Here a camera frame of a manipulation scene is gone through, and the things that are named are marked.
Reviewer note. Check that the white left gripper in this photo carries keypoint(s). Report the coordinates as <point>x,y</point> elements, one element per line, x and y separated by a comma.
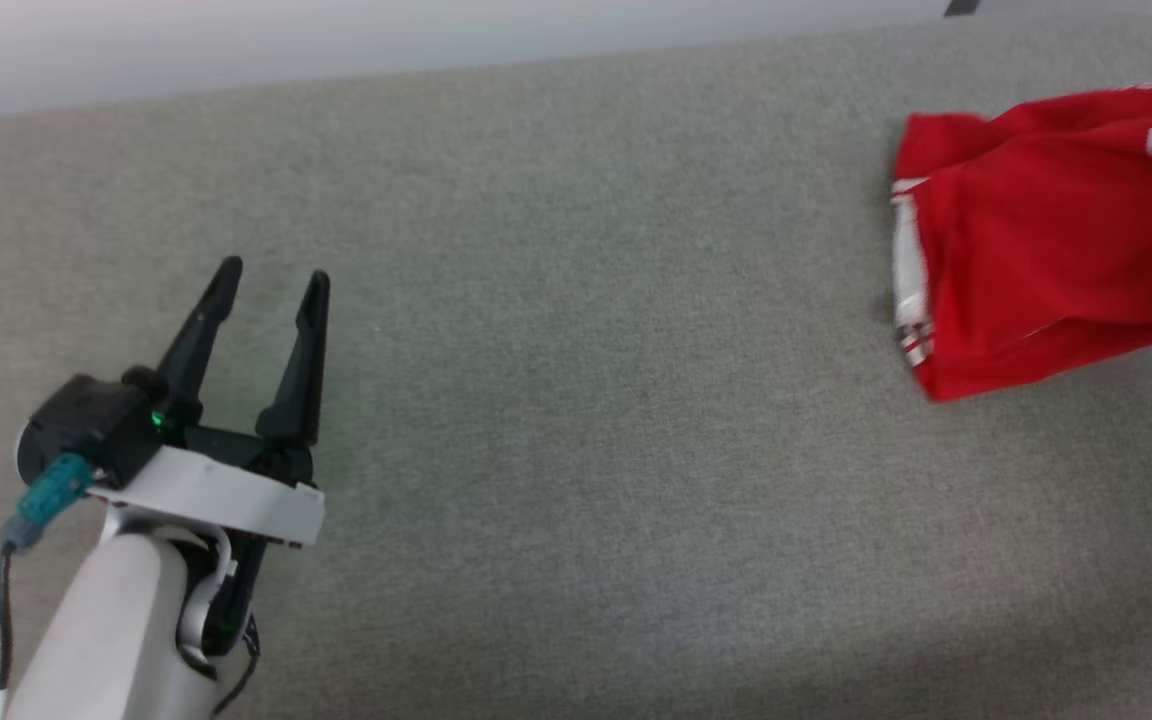
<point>226,495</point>

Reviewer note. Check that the red jersey with white trim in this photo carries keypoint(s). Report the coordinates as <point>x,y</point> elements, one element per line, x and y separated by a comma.
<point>1036,260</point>

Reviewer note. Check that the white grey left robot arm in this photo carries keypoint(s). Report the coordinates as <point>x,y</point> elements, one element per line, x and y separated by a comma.
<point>106,630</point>

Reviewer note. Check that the grey fabric sofa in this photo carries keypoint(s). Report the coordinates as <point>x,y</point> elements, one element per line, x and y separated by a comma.
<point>586,400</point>

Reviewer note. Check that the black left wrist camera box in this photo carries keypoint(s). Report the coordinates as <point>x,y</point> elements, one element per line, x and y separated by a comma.
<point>91,420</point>

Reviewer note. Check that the dark grey metal bracket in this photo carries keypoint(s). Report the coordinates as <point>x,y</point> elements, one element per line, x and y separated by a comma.
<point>962,7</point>

